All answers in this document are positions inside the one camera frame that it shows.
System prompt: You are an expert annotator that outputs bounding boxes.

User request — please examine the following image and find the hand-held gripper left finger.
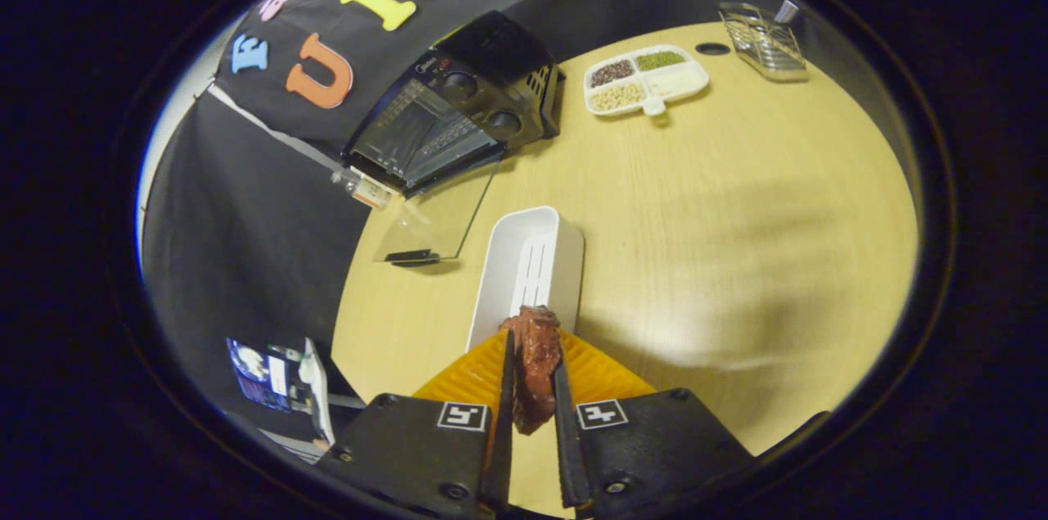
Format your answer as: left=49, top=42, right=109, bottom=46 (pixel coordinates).
left=315, top=329, right=517, bottom=520

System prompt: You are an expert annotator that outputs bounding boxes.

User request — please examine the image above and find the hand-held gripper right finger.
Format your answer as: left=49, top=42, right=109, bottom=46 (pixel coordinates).
left=553, top=329, right=758, bottom=519

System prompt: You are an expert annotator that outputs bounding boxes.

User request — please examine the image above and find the brown meat piece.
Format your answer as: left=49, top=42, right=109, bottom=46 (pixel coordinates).
left=499, top=305, right=564, bottom=436

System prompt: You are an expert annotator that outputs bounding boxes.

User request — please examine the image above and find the black toaster oven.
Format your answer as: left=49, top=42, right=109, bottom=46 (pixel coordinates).
left=342, top=10, right=566, bottom=267

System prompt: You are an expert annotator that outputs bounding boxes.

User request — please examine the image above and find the dark blue printed box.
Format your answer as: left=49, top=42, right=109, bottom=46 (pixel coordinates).
left=227, top=337, right=335, bottom=447

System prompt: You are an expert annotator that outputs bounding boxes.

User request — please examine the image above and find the white plastic tray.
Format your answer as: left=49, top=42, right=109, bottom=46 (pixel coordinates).
left=465, top=206, right=585, bottom=353

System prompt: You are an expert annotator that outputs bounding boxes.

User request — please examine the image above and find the clear glass bottle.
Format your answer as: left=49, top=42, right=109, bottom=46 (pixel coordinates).
left=332, top=166, right=395, bottom=210

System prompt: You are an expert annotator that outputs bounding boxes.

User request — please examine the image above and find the white divided grain dish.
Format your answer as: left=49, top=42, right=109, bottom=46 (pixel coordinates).
left=583, top=44, right=711, bottom=118

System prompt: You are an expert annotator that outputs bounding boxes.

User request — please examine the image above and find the metal wire utensil holder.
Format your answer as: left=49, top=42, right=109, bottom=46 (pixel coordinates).
left=719, top=2, right=810, bottom=83

